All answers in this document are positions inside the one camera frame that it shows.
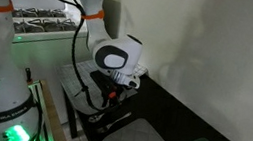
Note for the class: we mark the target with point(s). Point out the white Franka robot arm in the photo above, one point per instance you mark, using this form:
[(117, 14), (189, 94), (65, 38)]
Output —
[(114, 58)]

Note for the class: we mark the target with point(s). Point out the silver metal fork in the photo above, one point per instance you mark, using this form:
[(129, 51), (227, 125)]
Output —
[(113, 124)]

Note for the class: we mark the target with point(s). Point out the white checkered dish cloth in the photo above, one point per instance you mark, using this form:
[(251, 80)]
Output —
[(141, 71)]

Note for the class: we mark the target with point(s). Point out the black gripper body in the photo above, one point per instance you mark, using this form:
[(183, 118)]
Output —
[(102, 83)]

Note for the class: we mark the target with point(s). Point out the wooden rail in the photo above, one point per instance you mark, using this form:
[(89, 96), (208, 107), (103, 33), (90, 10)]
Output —
[(53, 120)]

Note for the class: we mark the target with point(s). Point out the black table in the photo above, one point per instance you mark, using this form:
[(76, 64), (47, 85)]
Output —
[(167, 113)]

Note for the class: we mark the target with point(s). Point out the grey woven placemat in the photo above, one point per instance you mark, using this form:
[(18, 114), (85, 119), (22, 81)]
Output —
[(71, 79)]

